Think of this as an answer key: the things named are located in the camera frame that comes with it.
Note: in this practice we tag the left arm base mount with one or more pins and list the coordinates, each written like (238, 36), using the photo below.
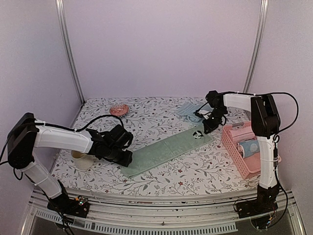
(78, 206)

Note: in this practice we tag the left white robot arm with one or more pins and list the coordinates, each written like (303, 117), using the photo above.
(30, 133)

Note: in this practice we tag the cream ceramic mug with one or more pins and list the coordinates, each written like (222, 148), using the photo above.
(82, 161)

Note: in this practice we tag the pink plastic basket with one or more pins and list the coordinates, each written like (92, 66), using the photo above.
(247, 167)

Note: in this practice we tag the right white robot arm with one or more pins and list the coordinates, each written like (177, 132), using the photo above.
(265, 123)

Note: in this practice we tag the aluminium corner post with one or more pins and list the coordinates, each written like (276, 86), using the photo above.
(70, 58)
(257, 44)

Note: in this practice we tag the aluminium front rail frame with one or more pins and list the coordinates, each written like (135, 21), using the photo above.
(212, 214)

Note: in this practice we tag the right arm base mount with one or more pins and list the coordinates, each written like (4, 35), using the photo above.
(247, 208)

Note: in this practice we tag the right aluminium corner post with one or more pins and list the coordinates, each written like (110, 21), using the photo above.
(257, 44)

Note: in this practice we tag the pink rolled towel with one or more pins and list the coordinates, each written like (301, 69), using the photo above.
(242, 134)

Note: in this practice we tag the green panda towel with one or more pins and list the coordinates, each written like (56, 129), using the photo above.
(164, 150)

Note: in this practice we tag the light blue rolled towel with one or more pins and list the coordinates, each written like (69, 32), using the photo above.
(188, 109)

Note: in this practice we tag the blue rolled towel in basket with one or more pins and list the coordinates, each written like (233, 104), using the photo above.
(248, 148)

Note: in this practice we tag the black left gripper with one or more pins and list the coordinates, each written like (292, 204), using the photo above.
(126, 160)

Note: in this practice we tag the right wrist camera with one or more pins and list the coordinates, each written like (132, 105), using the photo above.
(202, 114)

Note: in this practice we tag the left aluminium corner post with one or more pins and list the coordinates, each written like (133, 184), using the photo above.
(70, 58)

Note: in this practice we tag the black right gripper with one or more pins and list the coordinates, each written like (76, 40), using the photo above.
(211, 126)

